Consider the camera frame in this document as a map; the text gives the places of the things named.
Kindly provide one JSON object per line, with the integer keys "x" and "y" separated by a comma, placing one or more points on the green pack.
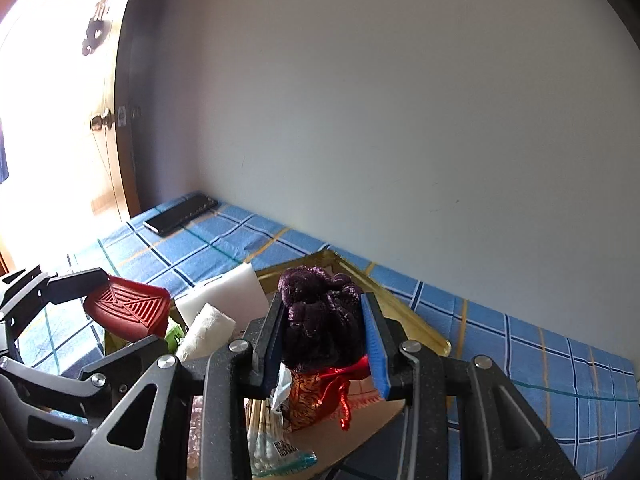
{"x": 174, "y": 335}

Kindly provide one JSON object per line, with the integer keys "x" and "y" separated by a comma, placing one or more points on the dark hanging door ornament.
{"x": 95, "y": 35}

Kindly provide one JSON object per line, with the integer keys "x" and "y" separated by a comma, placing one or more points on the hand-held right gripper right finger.
{"x": 376, "y": 355}

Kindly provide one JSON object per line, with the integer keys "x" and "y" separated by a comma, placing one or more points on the white towel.
{"x": 207, "y": 332}

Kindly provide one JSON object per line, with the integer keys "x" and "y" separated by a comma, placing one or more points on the gold metal tin box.
{"x": 425, "y": 332}

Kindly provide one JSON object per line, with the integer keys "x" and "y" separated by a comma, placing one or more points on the clear bag of cotton swabs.
{"x": 270, "y": 440}

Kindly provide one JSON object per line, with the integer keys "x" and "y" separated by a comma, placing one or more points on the red ribbed silicone pad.
{"x": 130, "y": 305}

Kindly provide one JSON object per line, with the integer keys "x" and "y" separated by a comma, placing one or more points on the blue plaid bed sheet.
{"x": 500, "y": 360}

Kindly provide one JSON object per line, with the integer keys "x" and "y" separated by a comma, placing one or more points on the dark purple scrunchie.
{"x": 320, "y": 320}

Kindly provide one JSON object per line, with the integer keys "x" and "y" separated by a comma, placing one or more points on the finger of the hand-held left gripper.
{"x": 75, "y": 280}
{"x": 132, "y": 357}

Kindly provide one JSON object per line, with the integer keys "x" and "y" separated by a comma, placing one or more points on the black phone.
{"x": 180, "y": 215}

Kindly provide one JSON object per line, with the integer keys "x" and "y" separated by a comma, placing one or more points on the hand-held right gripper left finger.
{"x": 274, "y": 350}

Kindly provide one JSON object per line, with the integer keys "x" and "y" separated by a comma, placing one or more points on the white sponge with black stripe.
{"x": 225, "y": 292}

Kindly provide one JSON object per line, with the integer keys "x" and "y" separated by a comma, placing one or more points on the wooden door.
{"x": 112, "y": 160}

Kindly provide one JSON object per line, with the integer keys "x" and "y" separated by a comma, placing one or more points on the door knob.
{"x": 100, "y": 122}

